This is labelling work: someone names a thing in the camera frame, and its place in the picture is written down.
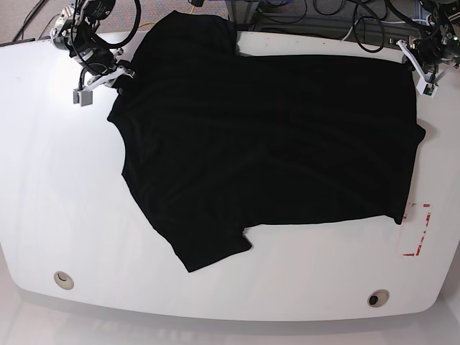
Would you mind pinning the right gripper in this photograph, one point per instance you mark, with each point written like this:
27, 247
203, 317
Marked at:
101, 67

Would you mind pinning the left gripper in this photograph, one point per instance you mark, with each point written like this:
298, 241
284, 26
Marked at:
432, 59

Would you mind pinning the black t-shirt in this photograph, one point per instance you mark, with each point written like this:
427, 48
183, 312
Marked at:
216, 143

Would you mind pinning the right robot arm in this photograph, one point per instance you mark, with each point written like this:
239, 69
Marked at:
76, 32

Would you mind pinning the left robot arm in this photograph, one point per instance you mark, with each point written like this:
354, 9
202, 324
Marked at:
442, 20

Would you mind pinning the red tape rectangle marking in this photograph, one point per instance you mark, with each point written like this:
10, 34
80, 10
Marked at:
413, 228

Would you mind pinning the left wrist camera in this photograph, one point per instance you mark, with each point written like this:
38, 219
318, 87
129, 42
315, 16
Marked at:
426, 88

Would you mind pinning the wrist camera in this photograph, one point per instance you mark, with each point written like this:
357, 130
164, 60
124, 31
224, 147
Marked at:
82, 97
426, 88

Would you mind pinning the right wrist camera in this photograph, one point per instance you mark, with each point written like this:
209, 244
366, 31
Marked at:
82, 97

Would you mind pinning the left table cable grommet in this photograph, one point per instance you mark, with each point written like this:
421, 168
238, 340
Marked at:
64, 281

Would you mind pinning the table cable grommet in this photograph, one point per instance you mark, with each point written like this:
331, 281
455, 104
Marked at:
378, 298
64, 281

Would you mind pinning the right table cable grommet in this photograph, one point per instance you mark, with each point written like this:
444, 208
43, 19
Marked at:
378, 298

